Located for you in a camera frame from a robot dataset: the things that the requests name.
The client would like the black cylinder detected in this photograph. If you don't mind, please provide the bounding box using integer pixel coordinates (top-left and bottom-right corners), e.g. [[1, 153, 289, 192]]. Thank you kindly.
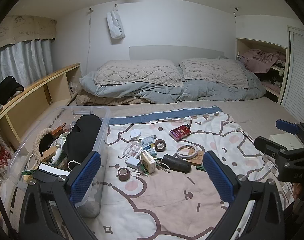
[[162, 154, 192, 173]]

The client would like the clear plastic case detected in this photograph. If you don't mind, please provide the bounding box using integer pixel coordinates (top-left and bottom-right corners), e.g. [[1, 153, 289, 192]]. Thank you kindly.
[[123, 142, 142, 157]]

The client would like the beige fluffy hat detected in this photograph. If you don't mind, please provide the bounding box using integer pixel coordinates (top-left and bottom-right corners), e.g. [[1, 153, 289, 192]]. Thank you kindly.
[[32, 128, 55, 160]]

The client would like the cartoon printed blanket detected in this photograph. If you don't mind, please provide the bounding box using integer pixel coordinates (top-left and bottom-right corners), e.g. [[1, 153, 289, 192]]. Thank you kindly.
[[92, 106, 300, 240]]

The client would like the wall niche cabinet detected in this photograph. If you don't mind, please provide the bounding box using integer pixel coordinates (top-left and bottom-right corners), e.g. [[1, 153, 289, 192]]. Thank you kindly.
[[236, 38, 290, 103]]

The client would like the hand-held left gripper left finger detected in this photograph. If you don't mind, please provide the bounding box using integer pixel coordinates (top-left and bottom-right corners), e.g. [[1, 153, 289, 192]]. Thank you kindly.
[[18, 151, 102, 240]]

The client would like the red box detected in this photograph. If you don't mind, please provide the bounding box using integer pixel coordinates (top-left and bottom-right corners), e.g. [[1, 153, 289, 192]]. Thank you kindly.
[[169, 126, 192, 142]]

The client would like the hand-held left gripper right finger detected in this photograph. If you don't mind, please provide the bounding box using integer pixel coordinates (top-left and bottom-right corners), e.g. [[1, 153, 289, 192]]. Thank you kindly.
[[203, 151, 285, 240]]

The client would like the black and white box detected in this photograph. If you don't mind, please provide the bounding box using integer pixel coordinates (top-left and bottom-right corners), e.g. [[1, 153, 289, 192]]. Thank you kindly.
[[33, 163, 71, 183]]

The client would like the wooden shelf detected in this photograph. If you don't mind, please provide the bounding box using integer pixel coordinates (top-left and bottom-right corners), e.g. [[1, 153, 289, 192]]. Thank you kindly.
[[0, 63, 82, 150]]

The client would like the dark clothes pile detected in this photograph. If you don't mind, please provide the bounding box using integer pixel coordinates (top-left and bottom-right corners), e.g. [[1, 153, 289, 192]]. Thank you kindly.
[[259, 69, 284, 87]]

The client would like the yellow tissue packet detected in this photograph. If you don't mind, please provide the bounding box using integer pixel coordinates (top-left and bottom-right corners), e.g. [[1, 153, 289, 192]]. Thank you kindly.
[[141, 151, 157, 174]]

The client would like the black cloth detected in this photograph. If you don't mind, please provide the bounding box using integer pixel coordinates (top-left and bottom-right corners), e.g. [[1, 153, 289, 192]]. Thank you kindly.
[[66, 115, 103, 167]]

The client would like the white paper bag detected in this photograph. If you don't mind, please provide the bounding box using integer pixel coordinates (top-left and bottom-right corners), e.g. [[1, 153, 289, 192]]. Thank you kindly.
[[106, 5, 125, 45]]

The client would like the blue white wipes packet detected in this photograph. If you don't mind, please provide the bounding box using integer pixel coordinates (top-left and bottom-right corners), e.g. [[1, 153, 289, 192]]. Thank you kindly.
[[139, 135, 155, 147], [142, 148, 158, 158]]

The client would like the white louvered door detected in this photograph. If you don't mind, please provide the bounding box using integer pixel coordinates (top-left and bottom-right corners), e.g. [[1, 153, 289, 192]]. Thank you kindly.
[[281, 26, 304, 128]]

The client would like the wooden coaster board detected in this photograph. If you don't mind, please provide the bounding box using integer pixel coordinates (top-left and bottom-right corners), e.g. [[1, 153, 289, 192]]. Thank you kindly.
[[184, 152, 205, 166]]

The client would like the grey headboard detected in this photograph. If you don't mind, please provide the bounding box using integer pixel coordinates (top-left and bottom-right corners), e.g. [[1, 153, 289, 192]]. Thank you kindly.
[[129, 45, 225, 60]]

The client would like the printed beige curtain valance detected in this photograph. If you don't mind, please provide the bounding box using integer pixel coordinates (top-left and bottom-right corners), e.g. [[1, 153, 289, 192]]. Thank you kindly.
[[0, 15, 57, 50]]

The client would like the white charger plug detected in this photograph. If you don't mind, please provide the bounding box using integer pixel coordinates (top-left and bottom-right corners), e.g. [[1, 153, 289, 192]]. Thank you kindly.
[[125, 157, 140, 169]]

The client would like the wooden brush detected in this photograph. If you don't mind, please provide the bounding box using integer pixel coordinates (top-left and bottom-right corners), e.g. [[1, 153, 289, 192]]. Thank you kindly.
[[41, 147, 58, 163]]

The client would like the clear plastic storage box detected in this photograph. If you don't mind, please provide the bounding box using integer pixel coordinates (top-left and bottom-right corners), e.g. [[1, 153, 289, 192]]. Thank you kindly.
[[7, 106, 111, 218]]

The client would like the black cap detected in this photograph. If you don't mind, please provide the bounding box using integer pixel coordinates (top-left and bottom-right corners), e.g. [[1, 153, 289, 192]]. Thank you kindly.
[[0, 76, 25, 105]]

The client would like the pink clothes pile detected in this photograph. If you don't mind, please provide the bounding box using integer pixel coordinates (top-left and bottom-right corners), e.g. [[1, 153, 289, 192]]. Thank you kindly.
[[239, 49, 286, 72]]

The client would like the white cable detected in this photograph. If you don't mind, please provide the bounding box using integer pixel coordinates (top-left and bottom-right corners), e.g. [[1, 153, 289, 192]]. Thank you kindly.
[[29, 152, 42, 172], [154, 162, 171, 173]]

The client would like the beige textured pillow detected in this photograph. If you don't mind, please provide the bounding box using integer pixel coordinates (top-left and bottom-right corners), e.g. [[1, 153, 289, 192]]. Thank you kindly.
[[94, 59, 184, 87], [179, 58, 250, 89]]

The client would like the brown leather pouch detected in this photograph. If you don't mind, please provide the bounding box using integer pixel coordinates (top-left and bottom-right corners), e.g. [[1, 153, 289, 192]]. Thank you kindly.
[[52, 123, 67, 137]]

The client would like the grey duvet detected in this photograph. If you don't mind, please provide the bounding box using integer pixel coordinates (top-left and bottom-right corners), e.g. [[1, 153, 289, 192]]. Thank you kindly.
[[79, 66, 267, 104]]

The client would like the beige fleece blanket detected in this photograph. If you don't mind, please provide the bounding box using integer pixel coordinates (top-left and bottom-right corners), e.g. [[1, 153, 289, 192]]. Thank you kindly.
[[75, 94, 147, 106]]

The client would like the white tape roll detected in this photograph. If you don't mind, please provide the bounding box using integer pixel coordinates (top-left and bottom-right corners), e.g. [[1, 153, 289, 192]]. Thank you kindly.
[[176, 144, 199, 160]]

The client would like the white flat box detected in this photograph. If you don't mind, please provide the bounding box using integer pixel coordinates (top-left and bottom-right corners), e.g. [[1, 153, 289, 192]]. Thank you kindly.
[[269, 133, 304, 150]]

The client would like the grey curtain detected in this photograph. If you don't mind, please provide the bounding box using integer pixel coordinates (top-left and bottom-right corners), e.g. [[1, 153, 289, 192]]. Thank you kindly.
[[0, 39, 53, 110]]

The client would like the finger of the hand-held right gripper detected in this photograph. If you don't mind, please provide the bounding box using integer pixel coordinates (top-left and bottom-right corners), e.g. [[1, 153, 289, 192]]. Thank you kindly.
[[276, 119, 304, 146], [254, 136, 296, 163]]

